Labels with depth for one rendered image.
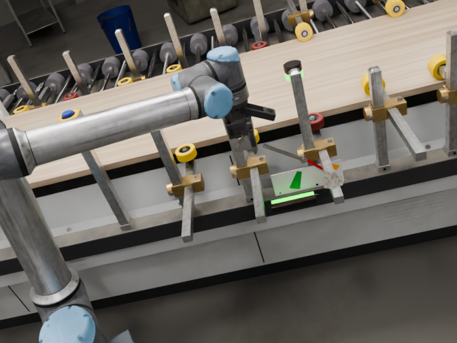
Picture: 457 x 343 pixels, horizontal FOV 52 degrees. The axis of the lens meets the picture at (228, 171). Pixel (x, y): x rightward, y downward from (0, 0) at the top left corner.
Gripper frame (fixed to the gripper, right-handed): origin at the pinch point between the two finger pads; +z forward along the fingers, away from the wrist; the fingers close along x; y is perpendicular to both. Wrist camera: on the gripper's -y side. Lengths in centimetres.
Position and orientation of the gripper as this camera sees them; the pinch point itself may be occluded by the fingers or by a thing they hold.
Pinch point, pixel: (256, 150)
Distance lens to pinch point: 157.7
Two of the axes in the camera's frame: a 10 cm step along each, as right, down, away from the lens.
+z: 2.6, 7.8, 5.7
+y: -9.7, 2.3, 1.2
